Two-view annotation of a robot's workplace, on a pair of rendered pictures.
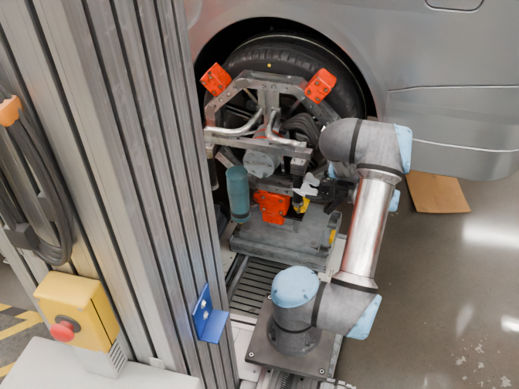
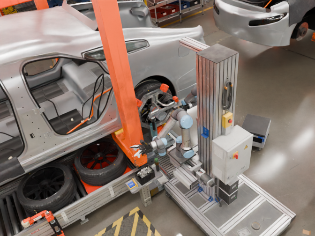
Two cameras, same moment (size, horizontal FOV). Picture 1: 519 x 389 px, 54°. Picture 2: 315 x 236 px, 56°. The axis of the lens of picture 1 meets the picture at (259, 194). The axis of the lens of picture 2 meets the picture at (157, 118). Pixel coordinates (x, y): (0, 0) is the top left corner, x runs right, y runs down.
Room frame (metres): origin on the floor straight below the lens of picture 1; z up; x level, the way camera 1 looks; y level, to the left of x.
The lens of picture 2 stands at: (-0.39, 2.24, 3.18)
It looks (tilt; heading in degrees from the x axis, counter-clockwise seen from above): 39 degrees down; 311
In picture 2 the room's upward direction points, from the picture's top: 8 degrees counter-clockwise
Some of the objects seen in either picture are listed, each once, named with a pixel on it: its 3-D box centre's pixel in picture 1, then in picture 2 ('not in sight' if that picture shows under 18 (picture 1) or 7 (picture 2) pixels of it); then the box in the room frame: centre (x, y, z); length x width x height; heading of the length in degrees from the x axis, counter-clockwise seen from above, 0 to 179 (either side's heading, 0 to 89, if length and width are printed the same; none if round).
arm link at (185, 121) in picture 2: not in sight; (185, 135); (0.81, 0.47, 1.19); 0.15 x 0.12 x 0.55; 147
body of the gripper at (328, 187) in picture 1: (336, 188); (184, 107); (1.30, -0.27, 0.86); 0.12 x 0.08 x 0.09; 69
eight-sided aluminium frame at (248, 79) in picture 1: (273, 137); (154, 109); (1.63, -0.07, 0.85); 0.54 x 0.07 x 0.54; 69
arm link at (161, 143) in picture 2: not in sight; (161, 143); (0.95, 0.69, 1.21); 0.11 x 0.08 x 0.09; 57
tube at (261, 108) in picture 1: (235, 112); (151, 106); (1.55, 0.07, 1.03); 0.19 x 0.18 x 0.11; 159
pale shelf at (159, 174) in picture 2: not in sight; (144, 179); (1.30, 0.69, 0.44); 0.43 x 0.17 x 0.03; 69
